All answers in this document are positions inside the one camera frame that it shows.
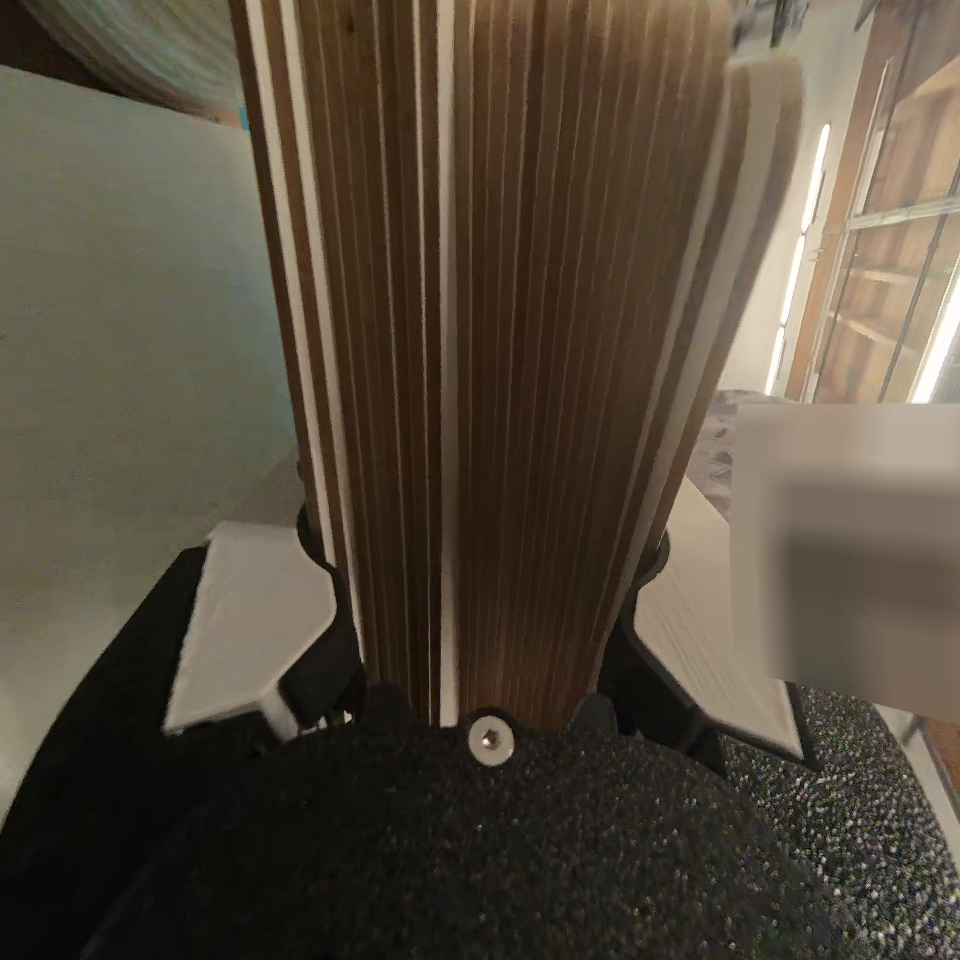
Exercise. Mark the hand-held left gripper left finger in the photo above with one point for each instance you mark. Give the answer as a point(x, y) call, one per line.
point(247, 622)

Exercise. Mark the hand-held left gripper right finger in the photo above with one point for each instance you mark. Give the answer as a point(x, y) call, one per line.
point(690, 637)

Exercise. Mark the stack of white panels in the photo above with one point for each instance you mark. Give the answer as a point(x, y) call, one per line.
point(510, 337)

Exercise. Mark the grey spattered sweatshirt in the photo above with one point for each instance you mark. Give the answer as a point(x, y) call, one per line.
point(720, 450)

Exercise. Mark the ceiling light tube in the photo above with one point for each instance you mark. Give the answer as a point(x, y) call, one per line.
point(937, 345)
point(802, 247)

